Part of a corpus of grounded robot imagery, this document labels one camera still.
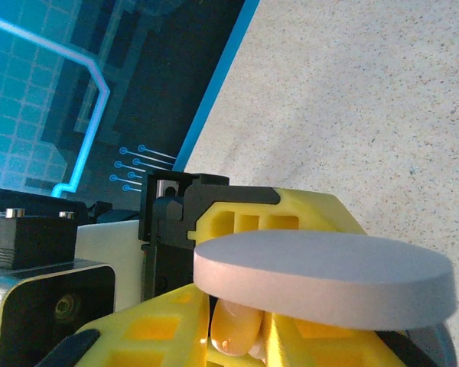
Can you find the pink charging case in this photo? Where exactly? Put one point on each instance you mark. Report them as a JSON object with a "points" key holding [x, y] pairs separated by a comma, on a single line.
{"points": [[321, 267]]}

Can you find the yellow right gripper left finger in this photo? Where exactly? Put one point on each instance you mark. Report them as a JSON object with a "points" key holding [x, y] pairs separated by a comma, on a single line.
{"points": [[149, 336]]}

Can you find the pink earbud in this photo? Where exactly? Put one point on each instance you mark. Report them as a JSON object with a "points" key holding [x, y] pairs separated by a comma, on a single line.
{"points": [[233, 325]]}

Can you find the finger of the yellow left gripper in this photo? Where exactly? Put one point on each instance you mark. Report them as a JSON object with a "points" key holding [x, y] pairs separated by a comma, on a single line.
{"points": [[313, 210]]}

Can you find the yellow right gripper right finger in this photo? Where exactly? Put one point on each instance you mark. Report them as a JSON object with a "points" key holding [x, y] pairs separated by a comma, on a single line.
{"points": [[321, 344]]}

